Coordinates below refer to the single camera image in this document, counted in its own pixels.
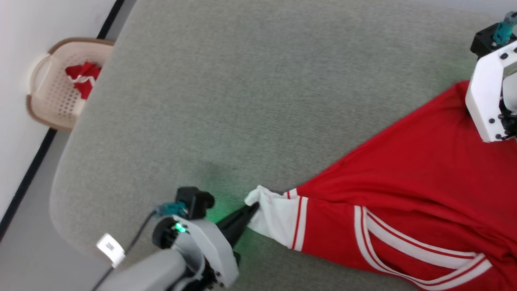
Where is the red garment with white trim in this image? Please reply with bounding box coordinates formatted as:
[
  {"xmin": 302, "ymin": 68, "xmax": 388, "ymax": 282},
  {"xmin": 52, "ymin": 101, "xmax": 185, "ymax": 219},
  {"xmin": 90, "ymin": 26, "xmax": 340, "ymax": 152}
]
[{"xmin": 65, "ymin": 61, "xmax": 102, "ymax": 101}]

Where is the beige plastic laundry basket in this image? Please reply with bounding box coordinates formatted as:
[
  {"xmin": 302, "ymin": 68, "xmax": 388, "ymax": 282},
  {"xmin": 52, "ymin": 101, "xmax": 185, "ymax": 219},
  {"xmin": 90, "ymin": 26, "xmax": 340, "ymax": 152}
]
[{"xmin": 25, "ymin": 37, "xmax": 115, "ymax": 133}]

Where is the white cable label tag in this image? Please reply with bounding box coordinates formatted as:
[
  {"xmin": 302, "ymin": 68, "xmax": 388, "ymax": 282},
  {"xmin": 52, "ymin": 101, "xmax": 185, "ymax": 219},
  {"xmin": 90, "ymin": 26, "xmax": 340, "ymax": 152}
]
[{"xmin": 96, "ymin": 233, "xmax": 126, "ymax": 269}]

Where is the red and white jersey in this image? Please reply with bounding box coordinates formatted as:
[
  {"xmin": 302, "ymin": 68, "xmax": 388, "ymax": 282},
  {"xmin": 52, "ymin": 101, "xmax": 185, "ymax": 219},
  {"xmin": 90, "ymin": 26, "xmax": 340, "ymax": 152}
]
[{"xmin": 244, "ymin": 80, "xmax": 517, "ymax": 291}]

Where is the teal camera connector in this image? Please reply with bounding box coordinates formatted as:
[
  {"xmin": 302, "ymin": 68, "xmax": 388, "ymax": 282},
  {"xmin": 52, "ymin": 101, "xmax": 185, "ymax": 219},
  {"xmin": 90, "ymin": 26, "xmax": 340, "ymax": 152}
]
[
  {"xmin": 155, "ymin": 202, "xmax": 189, "ymax": 217},
  {"xmin": 493, "ymin": 11, "xmax": 517, "ymax": 46}
]

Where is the teal left camera connector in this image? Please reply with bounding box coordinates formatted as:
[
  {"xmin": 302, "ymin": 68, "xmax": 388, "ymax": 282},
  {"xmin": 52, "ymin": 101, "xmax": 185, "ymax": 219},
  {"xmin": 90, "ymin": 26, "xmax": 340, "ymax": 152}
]
[{"xmin": 155, "ymin": 202, "xmax": 189, "ymax": 217}]

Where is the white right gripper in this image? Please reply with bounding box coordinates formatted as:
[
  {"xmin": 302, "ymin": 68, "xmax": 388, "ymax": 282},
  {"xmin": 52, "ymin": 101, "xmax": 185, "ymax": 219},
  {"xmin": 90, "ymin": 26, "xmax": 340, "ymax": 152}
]
[{"xmin": 465, "ymin": 40, "xmax": 517, "ymax": 143}]

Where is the teal right camera connector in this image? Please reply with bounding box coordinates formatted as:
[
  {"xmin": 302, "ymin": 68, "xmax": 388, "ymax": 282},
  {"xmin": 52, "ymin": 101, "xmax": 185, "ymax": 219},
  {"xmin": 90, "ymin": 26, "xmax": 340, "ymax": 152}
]
[{"xmin": 493, "ymin": 11, "xmax": 517, "ymax": 46}]

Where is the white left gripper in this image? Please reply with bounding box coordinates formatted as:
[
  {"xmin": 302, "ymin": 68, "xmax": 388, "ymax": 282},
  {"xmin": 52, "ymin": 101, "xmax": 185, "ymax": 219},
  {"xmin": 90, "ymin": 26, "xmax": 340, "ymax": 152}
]
[{"xmin": 152, "ymin": 203, "xmax": 260, "ymax": 290}]

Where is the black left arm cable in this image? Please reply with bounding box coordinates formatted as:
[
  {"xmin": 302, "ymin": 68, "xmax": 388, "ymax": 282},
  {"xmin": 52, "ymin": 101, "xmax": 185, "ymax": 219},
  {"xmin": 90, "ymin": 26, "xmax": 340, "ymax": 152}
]
[{"xmin": 91, "ymin": 209, "xmax": 159, "ymax": 291}]

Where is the black baseboard strip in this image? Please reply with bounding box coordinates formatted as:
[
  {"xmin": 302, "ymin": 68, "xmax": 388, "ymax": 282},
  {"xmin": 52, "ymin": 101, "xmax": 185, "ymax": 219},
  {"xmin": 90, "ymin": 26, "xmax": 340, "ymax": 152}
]
[{"xmin": 0, "ymin": 0, "xmax": 126, "ymax": 241}]

